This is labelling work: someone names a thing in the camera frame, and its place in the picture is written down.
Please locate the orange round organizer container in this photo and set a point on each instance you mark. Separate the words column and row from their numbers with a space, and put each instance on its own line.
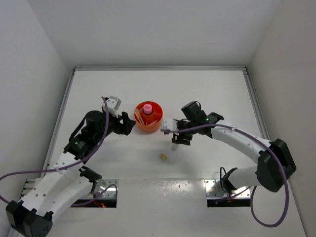
column 157, row 114

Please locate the pink glue bottle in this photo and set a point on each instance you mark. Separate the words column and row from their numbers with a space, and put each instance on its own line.
column 147, row 109

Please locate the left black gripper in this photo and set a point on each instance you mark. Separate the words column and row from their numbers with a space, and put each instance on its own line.
column 124, row 128

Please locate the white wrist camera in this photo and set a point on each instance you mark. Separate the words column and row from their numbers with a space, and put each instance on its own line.
column 113, row 104
column 169, row 125

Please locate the small tan sharpener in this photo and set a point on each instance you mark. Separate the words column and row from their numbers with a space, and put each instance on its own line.
column 163, row 156

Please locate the grey eraser block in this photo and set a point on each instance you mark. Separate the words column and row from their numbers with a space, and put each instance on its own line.
column 174, row 147

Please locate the metal base plate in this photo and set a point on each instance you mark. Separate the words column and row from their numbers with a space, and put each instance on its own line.
column 214, row 191
column 108, row 188

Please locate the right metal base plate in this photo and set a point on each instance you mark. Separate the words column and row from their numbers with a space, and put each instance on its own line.
column 214, row 191

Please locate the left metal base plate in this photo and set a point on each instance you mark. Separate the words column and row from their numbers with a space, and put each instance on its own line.
column 108, row 188

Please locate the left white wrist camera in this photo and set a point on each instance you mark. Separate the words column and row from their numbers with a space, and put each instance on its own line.
column 113, row 104

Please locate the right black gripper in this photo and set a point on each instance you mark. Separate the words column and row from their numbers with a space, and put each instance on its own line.
column 178, row 138

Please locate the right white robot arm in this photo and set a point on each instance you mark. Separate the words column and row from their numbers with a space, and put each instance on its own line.
column 273, row 161

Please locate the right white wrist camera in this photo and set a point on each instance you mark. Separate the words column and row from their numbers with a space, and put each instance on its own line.
column 169, row 125

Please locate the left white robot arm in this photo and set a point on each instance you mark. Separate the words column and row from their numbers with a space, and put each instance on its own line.
column 34, row 214

